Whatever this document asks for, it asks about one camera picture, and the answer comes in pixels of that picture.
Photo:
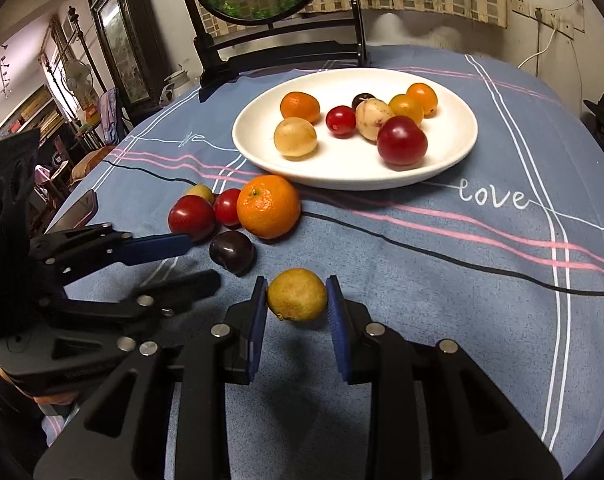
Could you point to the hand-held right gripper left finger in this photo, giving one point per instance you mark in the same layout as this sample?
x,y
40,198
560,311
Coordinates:
x,y
258,320

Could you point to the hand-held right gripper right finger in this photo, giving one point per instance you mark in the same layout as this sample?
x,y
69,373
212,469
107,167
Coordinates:
x,y
337,325

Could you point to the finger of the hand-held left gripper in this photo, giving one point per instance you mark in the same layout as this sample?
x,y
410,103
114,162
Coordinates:
x,y
182,287
157,249

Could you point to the yellow-green lime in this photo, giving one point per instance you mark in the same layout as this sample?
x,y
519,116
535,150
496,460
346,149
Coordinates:
x,y
297,294

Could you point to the white oval plate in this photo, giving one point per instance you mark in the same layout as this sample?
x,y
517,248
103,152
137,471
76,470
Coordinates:
x,y
342,170

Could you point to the pale beige round fruit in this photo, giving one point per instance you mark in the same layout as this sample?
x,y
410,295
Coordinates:
x,y
295,136

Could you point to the large red plum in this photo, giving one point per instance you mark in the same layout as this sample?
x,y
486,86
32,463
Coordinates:
x,y
401,141

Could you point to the small red plum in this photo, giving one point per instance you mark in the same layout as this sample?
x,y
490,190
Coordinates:
x,y
227,206
341,121

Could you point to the beige spotted round fruit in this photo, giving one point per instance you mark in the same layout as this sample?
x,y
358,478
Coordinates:
x,y
373,119

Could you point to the yellow-orange round fruit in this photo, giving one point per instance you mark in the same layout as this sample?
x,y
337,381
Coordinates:
x,y
406,109

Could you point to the dark purple plum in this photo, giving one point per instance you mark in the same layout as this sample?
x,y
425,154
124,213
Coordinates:
x,y
232,252
363,99

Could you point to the small orange round fruit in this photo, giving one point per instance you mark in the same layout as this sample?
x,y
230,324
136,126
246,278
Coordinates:
x,y
423,97

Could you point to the person's left hand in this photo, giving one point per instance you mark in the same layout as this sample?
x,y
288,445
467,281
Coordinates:
x,y
52,399

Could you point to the smartphone with red case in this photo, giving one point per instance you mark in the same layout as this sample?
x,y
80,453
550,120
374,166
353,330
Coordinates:
x,y
77,212

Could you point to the brown cushion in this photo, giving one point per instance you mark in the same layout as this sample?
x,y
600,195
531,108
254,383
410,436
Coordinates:
x,y
92,162

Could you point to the blue striped tablecloth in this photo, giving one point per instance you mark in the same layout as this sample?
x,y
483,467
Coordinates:
x,y
456,310

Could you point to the purple cloth on chair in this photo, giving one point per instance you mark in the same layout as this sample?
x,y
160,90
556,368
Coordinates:
x,y
111,115

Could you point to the white standing fan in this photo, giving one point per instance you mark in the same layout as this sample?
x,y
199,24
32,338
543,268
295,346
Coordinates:
x,y
79,80

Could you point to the white kettle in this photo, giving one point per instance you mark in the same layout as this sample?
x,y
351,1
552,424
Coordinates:
x,y
177,85

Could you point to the dark wooden coat stand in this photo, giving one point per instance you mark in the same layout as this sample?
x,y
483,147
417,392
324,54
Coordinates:
x,y
82,45

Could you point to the dark wooden framed picture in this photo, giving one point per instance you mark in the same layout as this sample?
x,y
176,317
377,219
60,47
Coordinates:
x,y
122,45

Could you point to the white wall socket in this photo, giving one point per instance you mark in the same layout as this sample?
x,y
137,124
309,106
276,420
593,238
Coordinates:
x,y
565,27
520,5
544,16

